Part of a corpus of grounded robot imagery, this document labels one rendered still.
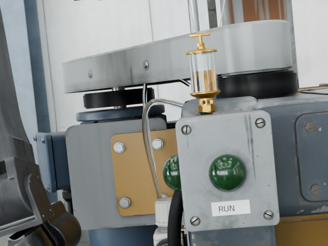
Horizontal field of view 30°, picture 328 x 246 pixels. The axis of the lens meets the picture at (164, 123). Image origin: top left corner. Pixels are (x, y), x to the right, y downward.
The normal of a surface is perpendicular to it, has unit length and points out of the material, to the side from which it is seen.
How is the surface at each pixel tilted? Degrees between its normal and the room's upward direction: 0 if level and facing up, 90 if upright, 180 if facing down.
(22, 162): 76
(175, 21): 90
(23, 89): 90
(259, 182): 90
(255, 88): 90
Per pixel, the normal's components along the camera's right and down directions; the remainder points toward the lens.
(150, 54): -0.83, 0.11
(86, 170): -0.08, 0.06
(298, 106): -0.12, -0.50
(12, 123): 0.85, -0.47
